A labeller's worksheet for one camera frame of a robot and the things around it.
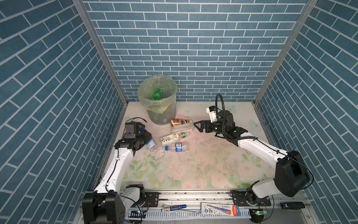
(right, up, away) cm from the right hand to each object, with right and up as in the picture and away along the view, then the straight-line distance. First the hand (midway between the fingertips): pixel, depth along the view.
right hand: (197, 122), depth 82 cm
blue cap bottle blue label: (-27, -13, -3) cm, 30 cm away
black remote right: (+47, -41, -13) cm, 64 cm away
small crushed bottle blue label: (-12, -17, +7) cm, 22 cm away
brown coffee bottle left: (-14, -1, +19) cm, 24 cm away
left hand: (-29, -7, +1) cm, 30 cm away
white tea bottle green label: (-17, -11, +10) cm, 23 cm away
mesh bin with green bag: (-22, +6, +8) cm, 24 cm away
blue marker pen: (-13, -43, -11) cm, 47 cm away
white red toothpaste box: (+6, -43, -12) cm, 46 cm away
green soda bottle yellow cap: (-28, +19, +21) cm, 40 cm away
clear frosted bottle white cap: (-10, -6, +19) cm, 22 cm away
